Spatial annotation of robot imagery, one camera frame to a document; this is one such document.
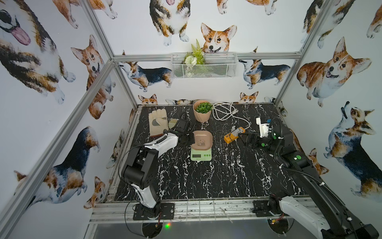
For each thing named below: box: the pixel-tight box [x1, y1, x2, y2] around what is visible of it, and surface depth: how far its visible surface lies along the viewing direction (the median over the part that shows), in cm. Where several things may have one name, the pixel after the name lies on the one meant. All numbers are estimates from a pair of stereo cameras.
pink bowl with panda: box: [190, 130, 213, 151], surface depth 97 cm
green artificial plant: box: [195, 102, 213, 114], surface depth 103 cm
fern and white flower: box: [183, 38, 206, 78], surface depth 85 cm
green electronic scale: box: [190, 146, 213, 162], surface depth 94 cm
